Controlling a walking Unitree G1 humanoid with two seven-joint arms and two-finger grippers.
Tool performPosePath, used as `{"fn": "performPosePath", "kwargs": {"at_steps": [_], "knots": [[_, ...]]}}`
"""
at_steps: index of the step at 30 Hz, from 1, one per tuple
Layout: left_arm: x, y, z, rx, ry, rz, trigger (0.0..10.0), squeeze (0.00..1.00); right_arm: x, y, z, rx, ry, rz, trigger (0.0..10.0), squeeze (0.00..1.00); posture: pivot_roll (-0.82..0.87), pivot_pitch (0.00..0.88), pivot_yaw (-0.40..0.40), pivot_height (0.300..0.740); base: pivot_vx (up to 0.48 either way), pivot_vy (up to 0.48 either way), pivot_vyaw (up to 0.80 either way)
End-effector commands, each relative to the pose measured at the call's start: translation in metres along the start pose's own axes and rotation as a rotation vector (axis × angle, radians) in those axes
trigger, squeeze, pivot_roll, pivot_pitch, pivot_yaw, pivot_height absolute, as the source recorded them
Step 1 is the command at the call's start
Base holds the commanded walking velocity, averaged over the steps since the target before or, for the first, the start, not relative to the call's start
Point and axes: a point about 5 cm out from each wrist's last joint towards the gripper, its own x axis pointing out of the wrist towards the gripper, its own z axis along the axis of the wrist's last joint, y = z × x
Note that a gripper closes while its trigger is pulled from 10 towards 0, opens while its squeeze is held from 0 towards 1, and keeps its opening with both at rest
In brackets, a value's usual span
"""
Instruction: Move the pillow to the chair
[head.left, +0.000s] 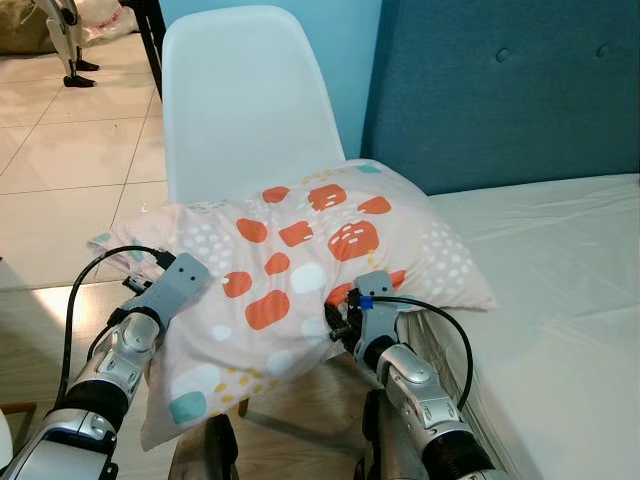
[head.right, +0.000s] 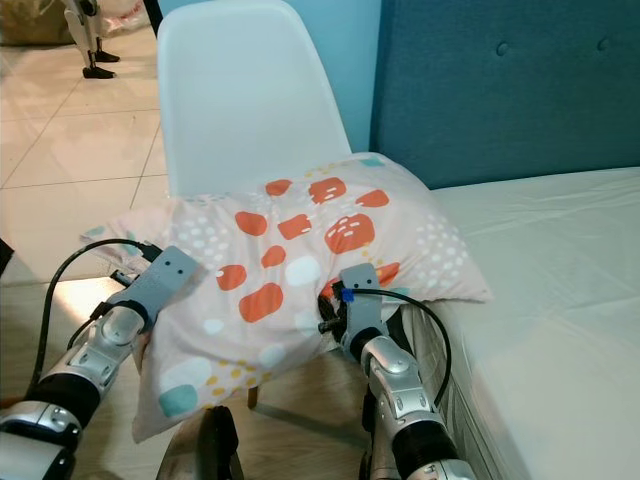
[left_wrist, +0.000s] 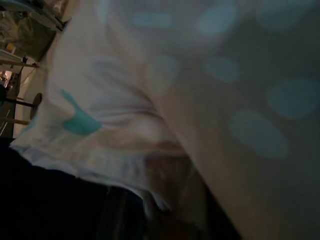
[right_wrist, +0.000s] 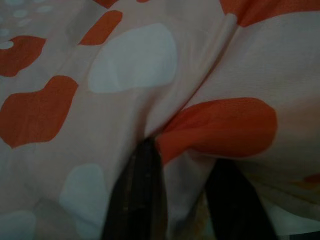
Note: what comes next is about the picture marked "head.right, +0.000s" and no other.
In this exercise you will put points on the pink pillow with orange spots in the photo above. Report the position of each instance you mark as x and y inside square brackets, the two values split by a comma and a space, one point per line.
[290, 250]

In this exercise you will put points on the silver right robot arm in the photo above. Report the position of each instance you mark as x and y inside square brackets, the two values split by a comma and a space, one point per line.
[395, 385]

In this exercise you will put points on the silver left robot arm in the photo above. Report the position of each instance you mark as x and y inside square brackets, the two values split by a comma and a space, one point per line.
[100, 350]

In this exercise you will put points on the white plastic chair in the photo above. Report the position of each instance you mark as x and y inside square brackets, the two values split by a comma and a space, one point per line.
[240, 90]

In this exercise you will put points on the blue tape piece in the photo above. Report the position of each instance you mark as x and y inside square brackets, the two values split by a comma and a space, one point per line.
[349, 295]

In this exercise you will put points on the dark right robot leg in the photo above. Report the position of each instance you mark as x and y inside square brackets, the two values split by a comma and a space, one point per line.
[372, 445]

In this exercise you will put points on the bed with beige sheet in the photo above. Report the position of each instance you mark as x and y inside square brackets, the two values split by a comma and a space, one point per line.
[550, 300]

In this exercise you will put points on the pink plastic bag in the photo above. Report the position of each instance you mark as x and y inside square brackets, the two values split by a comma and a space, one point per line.
[125, 15]

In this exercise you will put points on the black table leg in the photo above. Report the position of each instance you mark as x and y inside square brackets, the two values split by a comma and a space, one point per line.
[150, 12]

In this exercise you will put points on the brown bag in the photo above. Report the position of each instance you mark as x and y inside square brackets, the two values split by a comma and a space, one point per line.
[30, 22]

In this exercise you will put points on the blue padded headboard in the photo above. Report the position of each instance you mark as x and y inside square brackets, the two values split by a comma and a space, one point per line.
[510, 90]

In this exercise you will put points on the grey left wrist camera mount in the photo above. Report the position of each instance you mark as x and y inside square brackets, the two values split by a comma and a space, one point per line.
[165, 280]

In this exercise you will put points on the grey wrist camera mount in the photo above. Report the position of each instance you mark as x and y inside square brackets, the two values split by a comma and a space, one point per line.
[363, 280]
[165, 280]

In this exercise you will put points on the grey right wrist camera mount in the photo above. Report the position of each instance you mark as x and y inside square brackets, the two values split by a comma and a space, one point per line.
[363, 280]

